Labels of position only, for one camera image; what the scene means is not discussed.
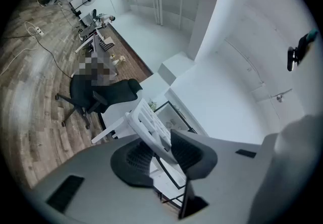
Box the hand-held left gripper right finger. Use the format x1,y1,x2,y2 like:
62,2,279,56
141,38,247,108
170,129,219,219

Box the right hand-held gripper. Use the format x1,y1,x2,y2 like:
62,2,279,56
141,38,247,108
287,28,319,72

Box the dark top desk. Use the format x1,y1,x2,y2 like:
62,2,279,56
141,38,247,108
74,30,117,54

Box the small white vase with flowers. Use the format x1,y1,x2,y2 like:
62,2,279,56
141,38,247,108
110,53,127,66

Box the white cable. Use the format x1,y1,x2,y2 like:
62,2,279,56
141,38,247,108
0,21,39,77

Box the black cable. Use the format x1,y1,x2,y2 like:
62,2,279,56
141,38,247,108
2,33,74,79

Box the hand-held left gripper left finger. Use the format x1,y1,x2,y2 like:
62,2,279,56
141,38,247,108
110,139,155,188

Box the white desk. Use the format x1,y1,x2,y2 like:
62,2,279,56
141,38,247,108
90,73,177,144

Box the small ceiling fixture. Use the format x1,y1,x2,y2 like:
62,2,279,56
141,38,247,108
270,88,293,104

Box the black office chair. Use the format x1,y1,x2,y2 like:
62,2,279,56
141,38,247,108
55,74,143,130

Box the white pipes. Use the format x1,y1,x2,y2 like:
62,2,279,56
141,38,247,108
145,0,165,27

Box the white plastic panel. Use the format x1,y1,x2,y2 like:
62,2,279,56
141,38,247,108
125,98,179,165

